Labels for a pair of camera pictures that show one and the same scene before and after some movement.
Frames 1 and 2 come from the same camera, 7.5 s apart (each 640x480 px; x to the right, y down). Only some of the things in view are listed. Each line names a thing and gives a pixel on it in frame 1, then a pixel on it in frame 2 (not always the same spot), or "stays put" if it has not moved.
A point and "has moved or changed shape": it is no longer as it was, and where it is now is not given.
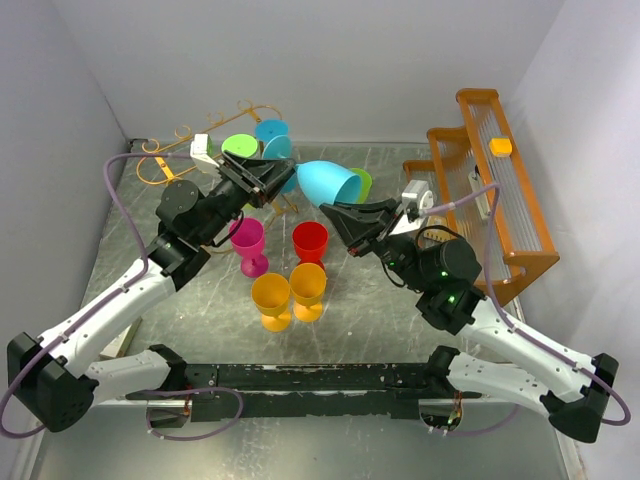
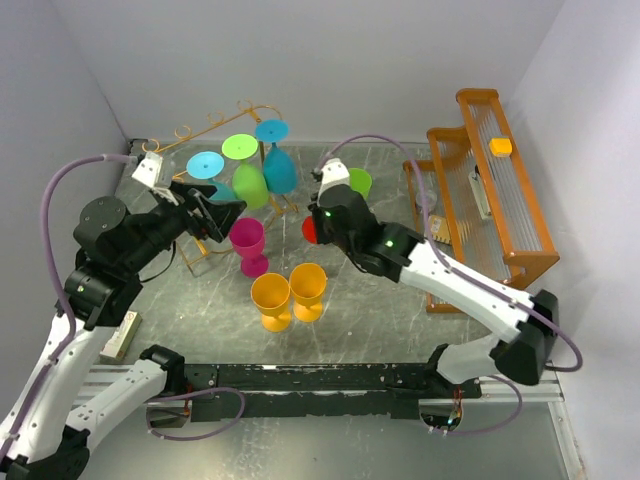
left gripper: [259, 178] → [215, 219]
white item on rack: [474, 181] stays put
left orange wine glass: [270, 292] stays put
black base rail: [377, 389] stays put
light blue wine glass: [326, 182] has moved or changed shape
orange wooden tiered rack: [479, 182] stays put
